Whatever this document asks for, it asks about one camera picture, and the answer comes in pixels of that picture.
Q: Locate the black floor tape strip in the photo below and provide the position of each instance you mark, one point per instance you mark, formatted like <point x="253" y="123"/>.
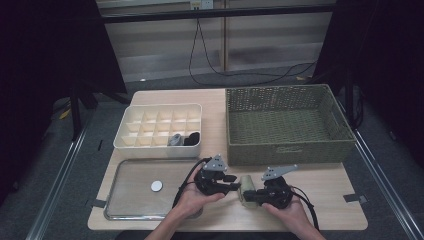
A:
<point x="100" y="144"/>

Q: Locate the grey tape piece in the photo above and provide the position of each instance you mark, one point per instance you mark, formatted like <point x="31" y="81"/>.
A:
<point x="98" y="203"/>
<point x="355" y="198"/>

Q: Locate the black curtain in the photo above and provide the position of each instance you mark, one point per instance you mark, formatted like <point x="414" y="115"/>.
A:
<point x="386" y="50"/>
<point x="40" y="66"/>

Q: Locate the person's left hand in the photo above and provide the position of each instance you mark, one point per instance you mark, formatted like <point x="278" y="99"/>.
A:
<point x="193" y="200"/>

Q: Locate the green woven basket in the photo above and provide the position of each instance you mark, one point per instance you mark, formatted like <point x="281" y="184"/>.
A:
<point x="283" y="126"/>

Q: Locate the person's right hand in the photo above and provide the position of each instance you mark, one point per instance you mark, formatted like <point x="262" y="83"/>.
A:
<point x="293" y="216"/>

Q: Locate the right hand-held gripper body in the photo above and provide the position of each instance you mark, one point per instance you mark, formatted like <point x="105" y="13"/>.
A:
<point x="276" y="195"/>

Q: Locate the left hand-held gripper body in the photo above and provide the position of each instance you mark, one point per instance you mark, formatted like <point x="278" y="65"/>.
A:
<point x="208" y="183"/>

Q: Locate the grey sock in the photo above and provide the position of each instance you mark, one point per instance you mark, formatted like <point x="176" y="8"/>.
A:
<point x="175" y="140"/>

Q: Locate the black horizontal bar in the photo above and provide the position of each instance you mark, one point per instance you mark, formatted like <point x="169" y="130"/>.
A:
<point x="216" y="13"/>

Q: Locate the white wall outlet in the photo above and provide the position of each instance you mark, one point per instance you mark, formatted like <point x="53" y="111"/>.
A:
<point x="201" y="4"/>

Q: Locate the cream sock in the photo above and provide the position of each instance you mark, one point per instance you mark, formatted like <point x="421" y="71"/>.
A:
<point x="247" y="182"/>

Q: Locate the black stand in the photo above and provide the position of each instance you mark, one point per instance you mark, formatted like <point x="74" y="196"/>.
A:
<point x="76" y="113"/>

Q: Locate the metal floor rail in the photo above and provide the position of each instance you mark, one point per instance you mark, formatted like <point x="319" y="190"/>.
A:
<point x="383" y="186"/>
<point x="56" y="190"/>

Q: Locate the black sock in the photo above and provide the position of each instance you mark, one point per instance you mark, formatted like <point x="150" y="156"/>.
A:
<point x="192" y="139"/>

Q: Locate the clear box lid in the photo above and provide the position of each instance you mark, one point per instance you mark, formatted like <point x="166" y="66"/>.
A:
<point x="156" y="186"/>

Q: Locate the cream divided storage box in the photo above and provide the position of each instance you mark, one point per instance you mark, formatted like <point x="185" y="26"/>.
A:
<point x="160" y="150"/>

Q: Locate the yellow floor scrap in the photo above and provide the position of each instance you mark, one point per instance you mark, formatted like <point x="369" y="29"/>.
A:
<point x="301" y="78"/>
<point x="65" y="114"/>

